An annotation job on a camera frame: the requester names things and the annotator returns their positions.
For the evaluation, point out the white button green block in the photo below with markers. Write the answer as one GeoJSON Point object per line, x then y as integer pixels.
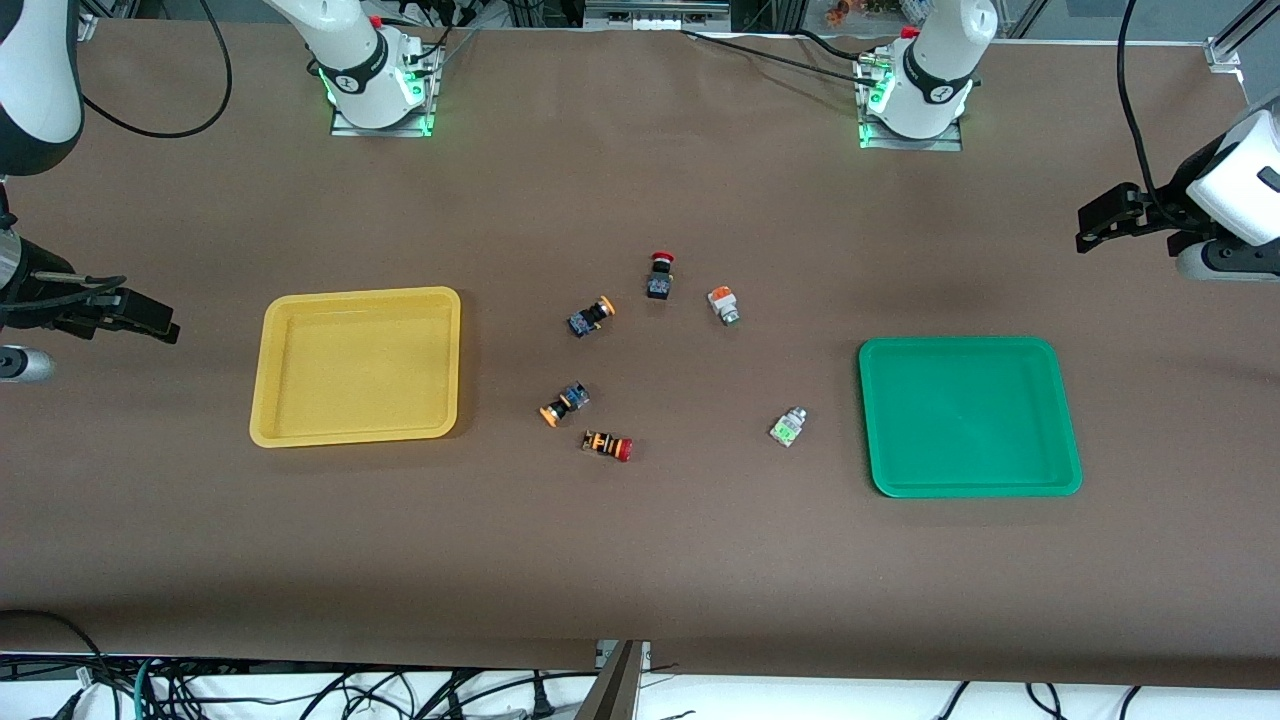
{"type": "Point", "coordinates": [787, 428]}

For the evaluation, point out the red button orange black body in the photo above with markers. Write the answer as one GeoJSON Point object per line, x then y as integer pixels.
{"type": "Point", "coordinates": [605, 444]}

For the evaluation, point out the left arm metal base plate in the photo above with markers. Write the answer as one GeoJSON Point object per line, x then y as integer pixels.
{"type": "Point", "coordinates": [900, 144]}

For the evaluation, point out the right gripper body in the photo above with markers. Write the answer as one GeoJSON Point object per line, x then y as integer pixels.
{"type": "Point", "coordinates": [40, 298]}

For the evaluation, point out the metal table support post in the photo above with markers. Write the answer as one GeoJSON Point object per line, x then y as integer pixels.
{"type": "Point", "coordinates": [620, 692]}

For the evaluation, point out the grey metal rail block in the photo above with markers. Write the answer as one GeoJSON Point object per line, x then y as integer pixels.
{"type": "Point", "coordinates": [655, 12]}

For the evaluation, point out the brown table cover sheet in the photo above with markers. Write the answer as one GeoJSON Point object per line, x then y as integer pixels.
{"type": "Point", "coordinates": [640, 560]}

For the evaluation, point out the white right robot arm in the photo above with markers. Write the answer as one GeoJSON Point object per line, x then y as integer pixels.
{"type": "Point", "coordinates": [40, 80]}

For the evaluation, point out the white button orange block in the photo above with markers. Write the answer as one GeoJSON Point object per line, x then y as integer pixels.
{"type": "Point", "coordinates": [721, 300]}

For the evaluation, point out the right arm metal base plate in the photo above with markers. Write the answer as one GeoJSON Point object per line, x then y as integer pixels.
{"type": "Point", "coordinates": [400, 126]}

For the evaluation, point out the aluminium corner bracket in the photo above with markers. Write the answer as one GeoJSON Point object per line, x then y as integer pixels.
{"type": "Point", "coordinates": [78, 27]}

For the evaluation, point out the silver cylinder left gripper attachment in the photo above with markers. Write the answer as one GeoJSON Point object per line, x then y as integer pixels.
{"type": "Point", "coordinates": [1240, 262]}

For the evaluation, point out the green plastic tray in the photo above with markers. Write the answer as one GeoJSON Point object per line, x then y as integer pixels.
{"type": "Point", "coordinates": [965, 415]}

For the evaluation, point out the yellow plastic tray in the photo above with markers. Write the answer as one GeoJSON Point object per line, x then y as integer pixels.
{"type": "Point", "coordinates": [360, 365]}

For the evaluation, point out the yellow capped blue pushbutton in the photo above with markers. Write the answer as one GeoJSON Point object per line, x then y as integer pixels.
{"type": "Point", "coordinates": [588, 320]}

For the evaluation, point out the orange-capped black button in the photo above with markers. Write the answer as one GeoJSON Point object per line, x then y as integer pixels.
{"type": "Point", "coordinates": [568, 401]}

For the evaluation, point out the red mushroom button black body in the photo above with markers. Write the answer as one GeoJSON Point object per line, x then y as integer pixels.
{"type": "Point", "coordinates": [659, 285]}

